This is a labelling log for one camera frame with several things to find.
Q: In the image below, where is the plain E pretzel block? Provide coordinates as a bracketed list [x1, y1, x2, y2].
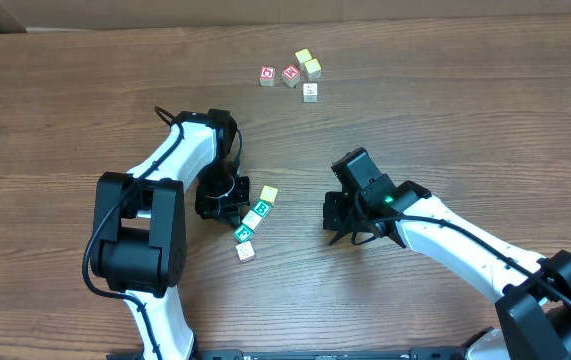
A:
[236, 241, 256, 262]

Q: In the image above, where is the red apple picture block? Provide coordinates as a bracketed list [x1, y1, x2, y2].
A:
[259, 66, 276, 87]

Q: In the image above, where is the blue X wooden block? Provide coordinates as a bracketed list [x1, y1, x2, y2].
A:
[302, 83, 318, 103]

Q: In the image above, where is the yellow wooden block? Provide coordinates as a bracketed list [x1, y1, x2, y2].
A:
[303, 58, 322, 81]
[295, 48, 313, 66]

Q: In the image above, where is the red Y wooden block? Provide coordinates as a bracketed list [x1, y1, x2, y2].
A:
[260, 185, 278, 205]

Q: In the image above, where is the green letter F block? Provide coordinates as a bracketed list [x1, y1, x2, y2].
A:
[233, 223, 254, 243]

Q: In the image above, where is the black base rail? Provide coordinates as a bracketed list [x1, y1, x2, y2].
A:
[106, 344, 554, 360]

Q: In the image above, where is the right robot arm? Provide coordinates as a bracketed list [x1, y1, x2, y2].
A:
[323, 147, 571, 359]

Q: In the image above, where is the green letter B block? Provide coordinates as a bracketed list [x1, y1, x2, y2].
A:
[252, 200, 273, 218]

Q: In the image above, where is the yellow front wooden block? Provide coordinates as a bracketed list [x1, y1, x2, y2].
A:
[303, 58, 322, 81]

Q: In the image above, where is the yellow rear wooden block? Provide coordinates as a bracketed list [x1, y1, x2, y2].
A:
[295, 48, 313, 66]

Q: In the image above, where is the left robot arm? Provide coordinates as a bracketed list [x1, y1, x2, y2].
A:
[81, 107, 250, 359]

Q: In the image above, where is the red letter M block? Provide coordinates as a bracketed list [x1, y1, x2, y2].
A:
[282, 64, 301, 88]

